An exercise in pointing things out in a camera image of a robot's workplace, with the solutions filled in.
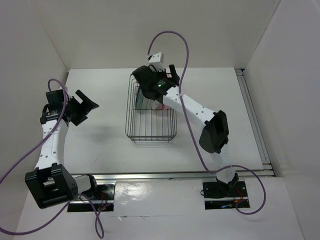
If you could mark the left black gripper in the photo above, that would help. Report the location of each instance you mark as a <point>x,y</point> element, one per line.
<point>84,109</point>

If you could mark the dark wire dish rack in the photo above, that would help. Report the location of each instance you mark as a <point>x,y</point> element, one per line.
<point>146,125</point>

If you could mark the blue floral green plate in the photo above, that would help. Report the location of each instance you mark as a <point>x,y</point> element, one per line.
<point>139,100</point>

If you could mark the white plate dark rim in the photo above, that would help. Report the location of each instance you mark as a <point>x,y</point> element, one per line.
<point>154,105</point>

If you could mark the clear glass plate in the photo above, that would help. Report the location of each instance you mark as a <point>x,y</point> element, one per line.
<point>147,104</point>

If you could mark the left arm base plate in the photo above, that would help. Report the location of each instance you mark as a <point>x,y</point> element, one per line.
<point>103,200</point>

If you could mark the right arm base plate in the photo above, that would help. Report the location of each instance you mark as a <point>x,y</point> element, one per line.
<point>214,199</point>

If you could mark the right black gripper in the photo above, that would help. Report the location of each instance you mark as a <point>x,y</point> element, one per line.
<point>175,78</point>

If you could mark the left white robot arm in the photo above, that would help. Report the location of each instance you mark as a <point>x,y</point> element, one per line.
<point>50,183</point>

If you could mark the pink plastic plate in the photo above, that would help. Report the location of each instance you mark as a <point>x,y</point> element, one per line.
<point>160,106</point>

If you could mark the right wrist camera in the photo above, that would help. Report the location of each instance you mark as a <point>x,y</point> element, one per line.
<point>156,61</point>

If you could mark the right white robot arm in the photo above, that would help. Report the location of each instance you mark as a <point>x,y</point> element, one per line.
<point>208,129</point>

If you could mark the aluminium front rail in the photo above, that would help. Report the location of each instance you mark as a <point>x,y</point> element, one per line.
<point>168,176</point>

